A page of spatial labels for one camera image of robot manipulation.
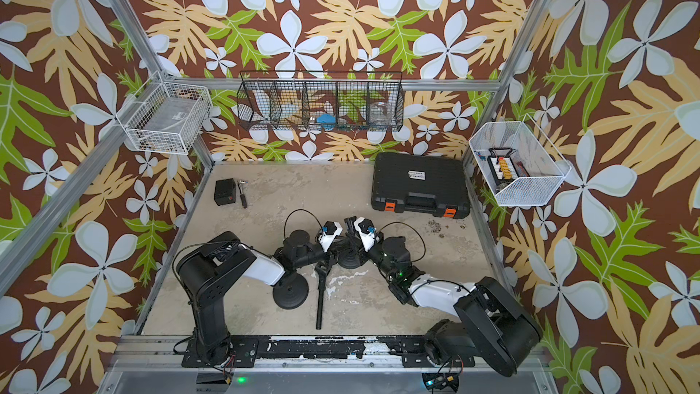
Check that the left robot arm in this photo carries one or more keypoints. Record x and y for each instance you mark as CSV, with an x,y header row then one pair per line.
x,y
210,271

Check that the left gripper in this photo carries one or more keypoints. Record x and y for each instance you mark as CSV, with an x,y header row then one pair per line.
x,y
332,255

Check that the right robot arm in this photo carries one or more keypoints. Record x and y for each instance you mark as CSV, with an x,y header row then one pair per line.
x,y
488,323

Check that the screw bit box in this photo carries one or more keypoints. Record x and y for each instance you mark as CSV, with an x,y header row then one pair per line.
x,y
504,167

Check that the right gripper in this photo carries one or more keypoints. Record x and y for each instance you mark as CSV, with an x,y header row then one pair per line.
x,y
363,254

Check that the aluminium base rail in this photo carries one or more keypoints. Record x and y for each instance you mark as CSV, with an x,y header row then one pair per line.
x,y
278,364

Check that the small ratchet screwdriver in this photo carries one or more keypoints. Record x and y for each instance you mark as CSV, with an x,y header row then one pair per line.
x,y
240,186

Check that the black wire basket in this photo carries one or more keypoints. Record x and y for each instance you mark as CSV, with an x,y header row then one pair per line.
x,y
360,101

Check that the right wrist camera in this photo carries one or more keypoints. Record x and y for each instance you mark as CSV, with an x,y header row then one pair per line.
x,y
366,231

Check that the blue object in basket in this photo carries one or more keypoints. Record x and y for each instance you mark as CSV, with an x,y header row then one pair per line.
x,y
326,120

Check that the white wire basket left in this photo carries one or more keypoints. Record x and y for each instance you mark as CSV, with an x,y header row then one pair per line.
x,y
166,116

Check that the black round stand base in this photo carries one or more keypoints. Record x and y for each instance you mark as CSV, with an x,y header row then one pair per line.
x,y
351,258

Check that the black plastic tool case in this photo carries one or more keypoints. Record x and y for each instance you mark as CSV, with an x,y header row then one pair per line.
x,y
420,184

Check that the white mesh basket right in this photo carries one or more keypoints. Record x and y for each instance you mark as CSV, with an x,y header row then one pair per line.
x,y
543,161

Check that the small black box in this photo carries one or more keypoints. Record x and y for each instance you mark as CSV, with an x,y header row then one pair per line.
x,y
225,192

